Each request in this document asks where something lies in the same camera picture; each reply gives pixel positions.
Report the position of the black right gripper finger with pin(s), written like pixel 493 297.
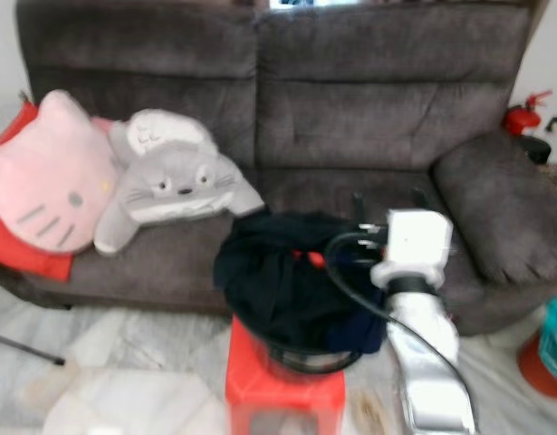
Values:
pixel 361 206
pixel 421 198

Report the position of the red plastic clothes hanger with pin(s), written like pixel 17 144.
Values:
pixel 314 259

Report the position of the dark brown fabric sofa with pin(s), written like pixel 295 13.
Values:
pixel 341 113

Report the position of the black garment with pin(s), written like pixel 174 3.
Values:
pixel 273 285

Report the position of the red fire extinguisher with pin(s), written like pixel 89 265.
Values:
pixel 521 118

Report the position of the black round laundry basket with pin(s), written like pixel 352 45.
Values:
pixel 301 362

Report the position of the grey totoro plush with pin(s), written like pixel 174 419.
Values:
pixel 174 181

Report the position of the red plastic stool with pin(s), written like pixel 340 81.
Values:
pixel 283 403

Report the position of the bright window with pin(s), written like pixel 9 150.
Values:
pixel 314 4

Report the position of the pink cat face cushion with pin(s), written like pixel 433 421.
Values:
pixel 47 177

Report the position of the red round bucket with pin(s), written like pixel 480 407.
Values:
pixel 541 385

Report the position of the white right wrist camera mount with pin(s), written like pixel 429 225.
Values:
pixel 414 243

